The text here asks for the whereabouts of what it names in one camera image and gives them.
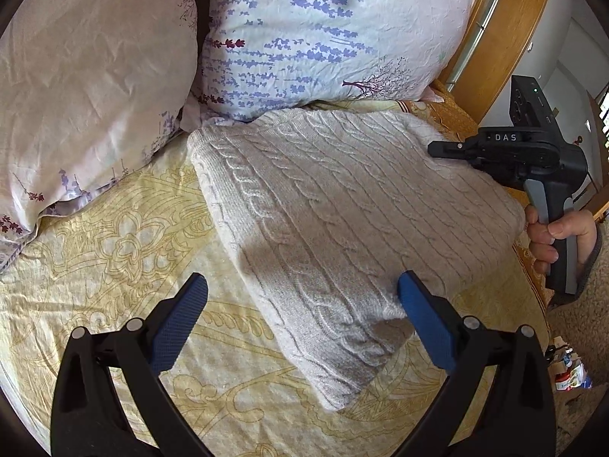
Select wooden headboard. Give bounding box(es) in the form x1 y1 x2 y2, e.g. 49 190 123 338
430 0 558 125

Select yellow patterned bedsheet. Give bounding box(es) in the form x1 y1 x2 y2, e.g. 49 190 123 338
0 83 556 457

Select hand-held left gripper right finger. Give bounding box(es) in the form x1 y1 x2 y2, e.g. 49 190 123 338
398 270 557 457

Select light blue lavender-print pillow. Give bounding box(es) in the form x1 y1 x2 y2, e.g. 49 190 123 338
196 0 477 123

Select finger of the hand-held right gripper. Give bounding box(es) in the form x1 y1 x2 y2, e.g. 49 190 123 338
427 139 479 161

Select colourful small packets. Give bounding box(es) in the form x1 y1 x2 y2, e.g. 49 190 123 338
546 337 593 394

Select white pink floral pillow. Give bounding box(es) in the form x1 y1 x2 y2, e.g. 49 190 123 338
0 0 201 278

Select person's right hand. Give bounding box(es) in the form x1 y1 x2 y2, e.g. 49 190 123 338
525 202 599 278

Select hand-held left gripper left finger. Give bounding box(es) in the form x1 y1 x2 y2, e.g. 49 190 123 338
50 272 210 457

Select beige cable-knit sweater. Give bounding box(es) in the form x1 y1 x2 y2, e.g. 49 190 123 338
187 108 527 413

